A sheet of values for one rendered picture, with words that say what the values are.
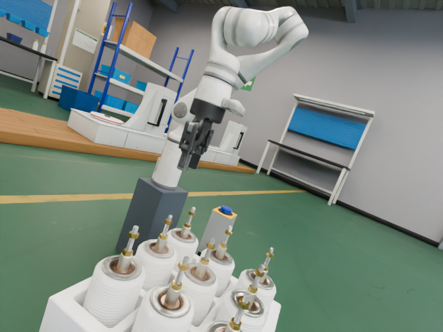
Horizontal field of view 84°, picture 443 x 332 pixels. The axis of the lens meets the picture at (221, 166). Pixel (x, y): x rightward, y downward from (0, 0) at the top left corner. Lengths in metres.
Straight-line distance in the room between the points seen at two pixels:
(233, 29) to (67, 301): 0.61
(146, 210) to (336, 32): 6.09
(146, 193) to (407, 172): 5.15
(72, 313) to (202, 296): 0.24
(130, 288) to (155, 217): 0.42
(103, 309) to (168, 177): 0.50
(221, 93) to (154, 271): 0.41
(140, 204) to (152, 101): 2.04
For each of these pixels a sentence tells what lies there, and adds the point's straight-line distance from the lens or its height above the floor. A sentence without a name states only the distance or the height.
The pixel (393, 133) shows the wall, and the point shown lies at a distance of 5.71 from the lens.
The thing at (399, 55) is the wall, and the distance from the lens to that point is 6.18.
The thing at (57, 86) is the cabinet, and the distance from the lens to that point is 5.83.
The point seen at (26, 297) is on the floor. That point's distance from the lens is 0.87.
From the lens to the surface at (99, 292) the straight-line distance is 0.54.
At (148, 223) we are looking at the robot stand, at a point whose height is 0.17.
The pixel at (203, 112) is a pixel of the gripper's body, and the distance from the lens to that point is 0.52.
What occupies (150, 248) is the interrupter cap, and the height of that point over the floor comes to 0.25.
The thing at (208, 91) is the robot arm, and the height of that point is 0.63.
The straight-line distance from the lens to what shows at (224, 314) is 0.57.
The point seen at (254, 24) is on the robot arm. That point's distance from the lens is 0.56.
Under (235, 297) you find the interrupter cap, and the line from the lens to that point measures 0.58.
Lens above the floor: 0.56
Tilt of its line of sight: 7 degrees down
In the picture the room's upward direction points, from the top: 20 degrees clockwise
